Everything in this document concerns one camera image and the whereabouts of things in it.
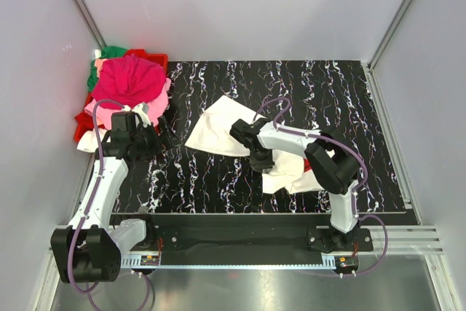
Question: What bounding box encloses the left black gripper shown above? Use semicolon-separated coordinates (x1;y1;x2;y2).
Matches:
131;117;181;160

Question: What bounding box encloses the white coca-cola t-shirt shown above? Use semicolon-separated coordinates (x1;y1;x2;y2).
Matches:
185;96;324;194

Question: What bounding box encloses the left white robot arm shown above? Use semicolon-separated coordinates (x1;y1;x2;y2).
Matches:
50;110;179;286

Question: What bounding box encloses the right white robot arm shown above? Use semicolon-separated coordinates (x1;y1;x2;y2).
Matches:
229;118;365;250

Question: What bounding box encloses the light pink t-shirt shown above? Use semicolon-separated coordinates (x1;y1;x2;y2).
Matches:
96;78;171;130

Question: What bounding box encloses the magenta t-shirt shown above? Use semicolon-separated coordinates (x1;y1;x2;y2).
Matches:
91;55;167;107

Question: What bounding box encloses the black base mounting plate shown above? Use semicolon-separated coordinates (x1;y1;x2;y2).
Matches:
150;213;374;257

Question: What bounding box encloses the white t-shirt in bin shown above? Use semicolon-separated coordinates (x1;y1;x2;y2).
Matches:
76;129;98;153

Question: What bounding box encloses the red t-shirt in bin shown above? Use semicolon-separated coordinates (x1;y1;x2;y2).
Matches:
74;111;94;133

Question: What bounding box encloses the green t-shirt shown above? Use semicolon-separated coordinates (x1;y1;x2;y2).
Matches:
87;46;128;92

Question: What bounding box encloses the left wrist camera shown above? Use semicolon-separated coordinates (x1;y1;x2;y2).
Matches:
131;103;152;127

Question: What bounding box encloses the white slotted cable duct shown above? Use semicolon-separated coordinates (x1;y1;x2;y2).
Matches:
121;252;336;270

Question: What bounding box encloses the left aluminium frame post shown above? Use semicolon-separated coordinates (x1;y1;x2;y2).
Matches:
72;0;106;49

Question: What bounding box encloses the aluminium frame post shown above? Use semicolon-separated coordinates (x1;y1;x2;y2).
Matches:
367;0;414;71
72;0;106;49

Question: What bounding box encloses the right aluminium frame post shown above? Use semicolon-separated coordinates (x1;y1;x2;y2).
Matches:
367;0;414;71

